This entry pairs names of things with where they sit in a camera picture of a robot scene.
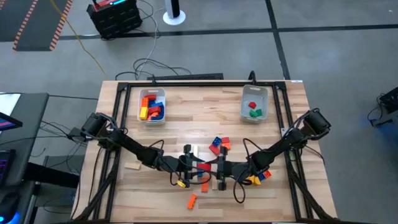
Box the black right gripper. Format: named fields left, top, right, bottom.
left=211, top=146, right=249, bottom=191

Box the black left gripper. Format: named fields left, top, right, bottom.
left=161, top=144, right=200, bottom=187

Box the plain wooden block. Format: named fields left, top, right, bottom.
left=124, top=161, right=142, bottom=171

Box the white plastic bin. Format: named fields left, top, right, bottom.
left=137, top=87, right=167, bottom=126
left=239, top=84, right=269, bottom=124

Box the white floor stand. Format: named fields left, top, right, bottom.
left=162, top=0, right=187, bottom=26

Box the grey desk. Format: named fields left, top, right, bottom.
left=0, top=91, right=50, bottom=189

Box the black crate with red top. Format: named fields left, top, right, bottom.
left=86, top=0, right=144, bottom=40

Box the black floor equipment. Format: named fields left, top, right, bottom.
left=367, top=86, right=398, bottom=128

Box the black keyboard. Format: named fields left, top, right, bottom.
left=0, top=149, right=17, bottom=189

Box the black computer mouse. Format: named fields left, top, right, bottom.
left=0, top=190, right=21, bottom=224

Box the dark tilted monitor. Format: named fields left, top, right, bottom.
left=0, top=111, right=24, bottom=132

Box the bright white screen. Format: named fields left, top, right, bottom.
left=0, top=92, right=22, bottom=116

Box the black mat with orange stripes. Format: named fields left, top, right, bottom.
left=0, top=0, right=74, bottom=52

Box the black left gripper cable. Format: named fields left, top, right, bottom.
left=169, top=167, right=214, bottom=188

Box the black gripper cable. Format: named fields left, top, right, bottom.
left=169, top=167, right=214, bottom=188
left=232, top=138, right=266, bottom=205

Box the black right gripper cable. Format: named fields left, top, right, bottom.
left=232, top=138, right=266, bottom=205

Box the black table frame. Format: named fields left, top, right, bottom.
left=73, top=79, right=340, bottom=224

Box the black floor cable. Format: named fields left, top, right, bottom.
left=114, top=57, right=193, bottom=82

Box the white cable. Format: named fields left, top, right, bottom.
left=136, top=6, right=165, bottom=80

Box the yellow cable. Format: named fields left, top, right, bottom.
left=49, top=0, right=109, bottom=80

